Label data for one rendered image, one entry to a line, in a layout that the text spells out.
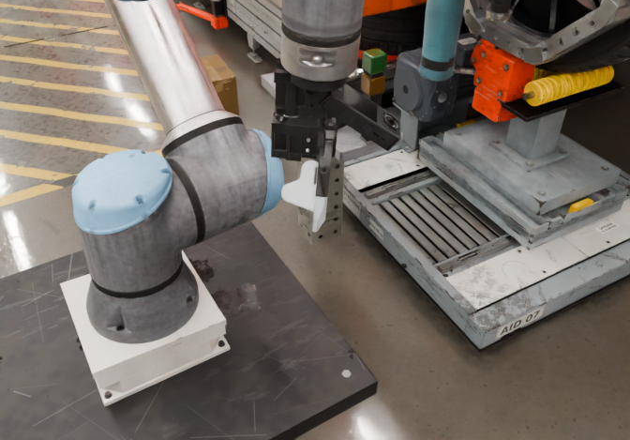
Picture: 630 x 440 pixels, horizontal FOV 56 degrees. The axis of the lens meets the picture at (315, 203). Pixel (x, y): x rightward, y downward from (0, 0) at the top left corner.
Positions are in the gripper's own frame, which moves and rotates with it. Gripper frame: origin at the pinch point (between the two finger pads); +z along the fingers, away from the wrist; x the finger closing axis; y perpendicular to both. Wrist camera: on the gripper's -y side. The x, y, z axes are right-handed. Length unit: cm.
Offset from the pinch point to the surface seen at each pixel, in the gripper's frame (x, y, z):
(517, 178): -66, -51, 44
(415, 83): -94, -23, 33
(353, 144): -46, -5, 23
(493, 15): -45, -28, -10
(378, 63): -47.3, -8.0, 3.4
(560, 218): -57, -62, 48
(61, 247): -52, 75, 74
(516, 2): -84, -42, 2
